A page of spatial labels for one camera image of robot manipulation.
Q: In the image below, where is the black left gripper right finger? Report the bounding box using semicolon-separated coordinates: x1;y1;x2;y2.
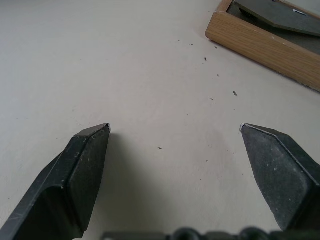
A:
239;122;320;232

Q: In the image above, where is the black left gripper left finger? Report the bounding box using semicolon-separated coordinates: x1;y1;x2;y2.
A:
0;123;112;240

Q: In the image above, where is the wooden tray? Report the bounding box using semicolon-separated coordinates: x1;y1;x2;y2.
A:
204;0;320;92

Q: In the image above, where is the dark grey object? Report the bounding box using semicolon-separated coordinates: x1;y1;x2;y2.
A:
232;0;320;38

